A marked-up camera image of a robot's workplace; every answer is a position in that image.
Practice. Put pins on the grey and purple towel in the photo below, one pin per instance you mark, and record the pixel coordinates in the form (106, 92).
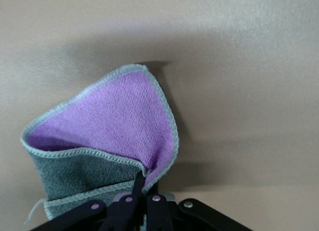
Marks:
(112, 121)

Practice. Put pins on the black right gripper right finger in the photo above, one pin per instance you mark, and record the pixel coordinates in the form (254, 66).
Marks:
(179, 216)

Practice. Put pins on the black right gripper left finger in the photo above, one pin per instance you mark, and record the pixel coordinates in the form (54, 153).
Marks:
(109, 216)

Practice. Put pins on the brown table cover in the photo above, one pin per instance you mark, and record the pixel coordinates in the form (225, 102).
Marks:
(236, 91)

